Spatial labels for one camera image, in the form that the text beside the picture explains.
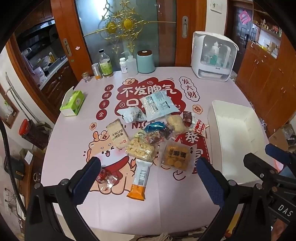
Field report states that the cardboard box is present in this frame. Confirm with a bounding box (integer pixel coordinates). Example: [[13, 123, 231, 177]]
[[268, 124, 296, 151]]

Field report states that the black cable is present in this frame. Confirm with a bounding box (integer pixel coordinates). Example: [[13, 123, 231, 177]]
[[0, 120, 30, 218]]

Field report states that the small white grey packet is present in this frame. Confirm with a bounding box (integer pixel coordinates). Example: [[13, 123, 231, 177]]
[[116, 108, 147, 123]]

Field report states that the glass bottle green label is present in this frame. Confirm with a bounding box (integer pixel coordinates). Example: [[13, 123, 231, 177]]
[[99, 49, 114, 78]]

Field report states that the metal can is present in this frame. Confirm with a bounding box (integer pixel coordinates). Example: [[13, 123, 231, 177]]
[[92, 63, 103, 80]]

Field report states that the blue foil packet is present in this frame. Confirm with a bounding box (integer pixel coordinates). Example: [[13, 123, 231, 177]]
[[144, 121, 167, 132]]

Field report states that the translucent squeeze bottle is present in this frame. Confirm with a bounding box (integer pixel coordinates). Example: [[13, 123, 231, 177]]
[[126, 52, 138, 75]]

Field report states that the cream cracker packet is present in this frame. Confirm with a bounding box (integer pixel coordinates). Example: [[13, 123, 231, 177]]
[[106, 119, 131, 149]]

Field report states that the orange white bar packet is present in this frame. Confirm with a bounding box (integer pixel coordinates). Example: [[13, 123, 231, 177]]
[[126, 160, 153, 201]]

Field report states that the silver door handle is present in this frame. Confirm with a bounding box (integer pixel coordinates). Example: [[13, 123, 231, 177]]
[[182, 16, 189, 39], [63, 38, 72, 56]]

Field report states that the clear candy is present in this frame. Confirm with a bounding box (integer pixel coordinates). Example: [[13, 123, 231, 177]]
[[102, 175, 119, 192]]

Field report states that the clear bag of pale candies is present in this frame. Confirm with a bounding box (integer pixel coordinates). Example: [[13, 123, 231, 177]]
[[125, 131, 156, 163]]

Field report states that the white sterilizer appliance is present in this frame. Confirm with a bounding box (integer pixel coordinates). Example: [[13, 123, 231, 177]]
[[191, 31, 238, 82]]

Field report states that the large light blue packet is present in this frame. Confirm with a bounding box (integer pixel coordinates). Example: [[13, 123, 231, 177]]
[[140, 90, 181, 116]]

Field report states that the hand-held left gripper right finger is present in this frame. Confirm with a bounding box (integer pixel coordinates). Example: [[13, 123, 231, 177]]
[[195, 158, 275, 241]]

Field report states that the green tissue box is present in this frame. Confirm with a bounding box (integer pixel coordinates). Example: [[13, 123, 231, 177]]
[[60, 87, 85, 116]]

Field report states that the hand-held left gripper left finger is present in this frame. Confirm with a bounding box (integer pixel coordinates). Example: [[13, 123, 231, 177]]
[[24, 156, 102, 241]]

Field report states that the glass sliding door gold ornament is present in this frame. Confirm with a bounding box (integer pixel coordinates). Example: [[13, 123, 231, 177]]
[[51, 0, 207, 80]]

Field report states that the white pill bottle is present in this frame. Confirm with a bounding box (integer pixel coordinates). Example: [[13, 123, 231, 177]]
[[119, 57, 129, 74]]

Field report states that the wooden cabinet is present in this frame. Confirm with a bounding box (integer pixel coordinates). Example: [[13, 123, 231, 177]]
[[236, 0, 296, 137]]

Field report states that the white plastic bin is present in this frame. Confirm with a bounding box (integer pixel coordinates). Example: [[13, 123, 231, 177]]
[[207, 100, 270, 186]]

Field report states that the teal canister brown lid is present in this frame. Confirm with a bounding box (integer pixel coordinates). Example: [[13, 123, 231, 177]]
[[136, 50, 155, 74]]

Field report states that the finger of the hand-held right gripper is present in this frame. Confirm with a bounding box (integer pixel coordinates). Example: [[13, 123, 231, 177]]
[[265, 143, 296, 168], [243, 153, 296, 187]]

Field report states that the red candy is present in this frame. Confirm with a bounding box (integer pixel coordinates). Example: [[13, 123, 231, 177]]
[[96, 168, 109, 183]]

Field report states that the pink door decoration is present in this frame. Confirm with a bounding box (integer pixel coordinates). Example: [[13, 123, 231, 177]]
[[239, 10, 251, 24]]

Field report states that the red white cookie packet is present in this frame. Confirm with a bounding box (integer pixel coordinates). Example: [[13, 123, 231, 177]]
[[190, 118, 210, 138]]

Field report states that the pink printed tablecloth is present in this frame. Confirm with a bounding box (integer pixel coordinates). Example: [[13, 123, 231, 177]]
[[40, 67, 271, 234]]

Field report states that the clear orange pastry packet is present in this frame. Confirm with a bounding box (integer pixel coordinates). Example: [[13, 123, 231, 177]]
[[159, 139, 197, 172]]

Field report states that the red lid jar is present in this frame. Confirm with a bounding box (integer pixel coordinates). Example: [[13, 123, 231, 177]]
[[19, 119, 49, 149]]

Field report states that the dark door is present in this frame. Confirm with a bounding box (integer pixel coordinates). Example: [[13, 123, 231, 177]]
[[228, 6, 253, 49]]

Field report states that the clear pale rice cracker packet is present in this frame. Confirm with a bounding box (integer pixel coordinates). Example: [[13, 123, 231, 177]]
[[165, 115, 188, 132]]

